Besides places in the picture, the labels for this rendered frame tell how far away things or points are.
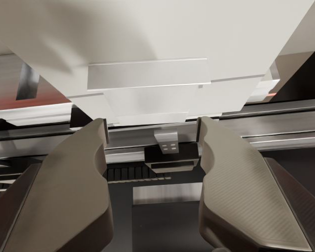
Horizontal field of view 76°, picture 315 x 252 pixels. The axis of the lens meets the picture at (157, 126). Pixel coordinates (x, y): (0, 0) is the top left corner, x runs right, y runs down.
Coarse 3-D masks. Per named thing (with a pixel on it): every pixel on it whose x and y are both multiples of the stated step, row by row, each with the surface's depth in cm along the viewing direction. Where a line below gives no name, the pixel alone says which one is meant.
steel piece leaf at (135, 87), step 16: (96, 64) 14; (112, 64) 14; (128, 64) 14; (144, 64) 14; (160, 64) 14; (176, 64) 14; (192, 64) 14; (96, 80) 14; (112, 80) 14; (128, 80) 14; (144, 80) 14; (160, 80) 14; (176, 80) 14; (192, 80) 14; (208, 80) 14; (112, 96) 19; (128, 96) 19; (144, 96) 19; (160, 96) 20; (176, 96) 20; (192, 96) 20; (128, 112) 23; (144, 112) 23; (160, 112) 23
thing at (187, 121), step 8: (72, 112) 28; (80, 112) 28; (72, 120) 27; (80, 120) 27; (88, 120) 27; (192, 120) 28; (216, 120) 28; (72, 128) 27; (112, 128) 29; (120, 128) 28; (128, 128) 29; (136, 128) 29
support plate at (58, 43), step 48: (0, 0) 10; (48, 0) 10; (96, 0) 10; (144, 0) 10; (192, 0) 10; (240, 0) 10; (288, 0) 11; (48, 48) 13; (96, 48) 13; (144, 48) 13; (192, 48) 14; (240, 48) 14; (96, 96) 19; (240, 96) 21
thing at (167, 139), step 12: (156, 132) 31; (168, 132) 30; (168, 144) 37; (180, 144) 45; (192, 144) 44; (144, 156) 45; (156, 156) 45; (168, 156) 44; (180, 156) 44; (192, 156) 44; (156, 168) 45; (168, 168) 45; (180, 168) 47; (192, 168) 49
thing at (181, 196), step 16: (144, 192) 25; (160, 192) 24; (176, 192) 24; (192, 192) 24; (144, 208) 23; (160, 208) 23; (176, 208) 23; (192, 208) 23; (144, 224) 23; (160, 224) 22; (176, 224) 22; (192, 224) 22; (144, 240) 22; (160, 240) 22; (176, 240) 22; (192, 240) 22
